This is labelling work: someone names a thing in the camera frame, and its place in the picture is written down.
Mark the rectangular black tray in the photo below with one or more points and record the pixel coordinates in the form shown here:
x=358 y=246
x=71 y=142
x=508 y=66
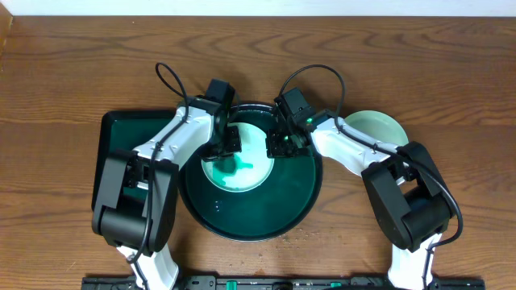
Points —
x=126 y=129

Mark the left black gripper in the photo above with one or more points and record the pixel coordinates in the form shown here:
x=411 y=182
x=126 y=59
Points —
x=225 y=144

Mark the light green plate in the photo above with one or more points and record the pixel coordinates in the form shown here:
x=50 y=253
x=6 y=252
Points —
x=375 y=127
x=244 y=170

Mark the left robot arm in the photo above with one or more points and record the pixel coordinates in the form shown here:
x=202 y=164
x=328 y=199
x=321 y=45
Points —
x=140 y=155

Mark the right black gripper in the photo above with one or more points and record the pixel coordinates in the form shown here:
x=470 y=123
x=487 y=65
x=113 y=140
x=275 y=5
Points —
x=273 y=150

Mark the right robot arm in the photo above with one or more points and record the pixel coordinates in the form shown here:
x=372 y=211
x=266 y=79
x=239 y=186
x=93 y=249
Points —
x=410 y=201

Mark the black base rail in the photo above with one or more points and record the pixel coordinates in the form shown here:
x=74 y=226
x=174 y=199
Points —
x=209 y=282

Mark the green scouring sponge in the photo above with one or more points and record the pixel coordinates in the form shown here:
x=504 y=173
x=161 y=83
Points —
x=231 y=165

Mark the round black tray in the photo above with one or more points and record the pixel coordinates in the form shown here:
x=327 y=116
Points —
x=267 y=211

